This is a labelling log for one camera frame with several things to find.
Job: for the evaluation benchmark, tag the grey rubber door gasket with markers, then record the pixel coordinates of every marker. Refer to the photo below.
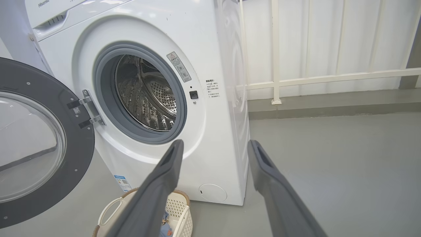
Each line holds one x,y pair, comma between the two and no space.
107,92

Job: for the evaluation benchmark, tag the round white filter cover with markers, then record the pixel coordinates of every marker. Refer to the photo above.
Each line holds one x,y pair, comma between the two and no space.
212,193

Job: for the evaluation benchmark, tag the blue energy label sticker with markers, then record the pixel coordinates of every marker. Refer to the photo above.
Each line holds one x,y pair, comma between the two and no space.
123,183

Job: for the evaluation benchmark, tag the white front-load washing machine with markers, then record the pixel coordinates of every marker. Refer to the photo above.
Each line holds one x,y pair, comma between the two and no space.
217,148

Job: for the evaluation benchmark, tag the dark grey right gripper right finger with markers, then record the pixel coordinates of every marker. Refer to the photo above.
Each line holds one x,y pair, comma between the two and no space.
279,204

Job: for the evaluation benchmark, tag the perforated steel washer drum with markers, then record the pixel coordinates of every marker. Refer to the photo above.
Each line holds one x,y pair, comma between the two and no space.
144,95

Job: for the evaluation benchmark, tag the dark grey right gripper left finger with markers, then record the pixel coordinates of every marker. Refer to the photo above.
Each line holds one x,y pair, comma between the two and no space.
154,197

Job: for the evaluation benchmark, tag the black round glass washer door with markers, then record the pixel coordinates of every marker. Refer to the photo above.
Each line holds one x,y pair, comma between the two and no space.
75,148

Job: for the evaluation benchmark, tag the cream perforated basket brown rim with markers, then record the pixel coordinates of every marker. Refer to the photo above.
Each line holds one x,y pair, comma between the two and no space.
179,207

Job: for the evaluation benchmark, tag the grey warning sticker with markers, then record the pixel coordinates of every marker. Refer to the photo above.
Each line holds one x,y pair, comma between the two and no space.
178,66

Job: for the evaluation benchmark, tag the white metal railing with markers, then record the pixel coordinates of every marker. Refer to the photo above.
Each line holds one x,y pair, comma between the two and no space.
275,49

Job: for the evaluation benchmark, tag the blue orange printed garment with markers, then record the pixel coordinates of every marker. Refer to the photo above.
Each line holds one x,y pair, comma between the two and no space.
165,227

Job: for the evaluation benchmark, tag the metal door hinge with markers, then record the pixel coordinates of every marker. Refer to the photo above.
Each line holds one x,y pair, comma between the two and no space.
90,108

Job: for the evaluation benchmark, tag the white detergent drawer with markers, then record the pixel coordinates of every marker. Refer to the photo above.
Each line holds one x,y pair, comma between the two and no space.
49,10

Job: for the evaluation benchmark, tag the black door latch socket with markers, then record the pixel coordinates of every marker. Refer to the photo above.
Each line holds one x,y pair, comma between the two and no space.
193,94

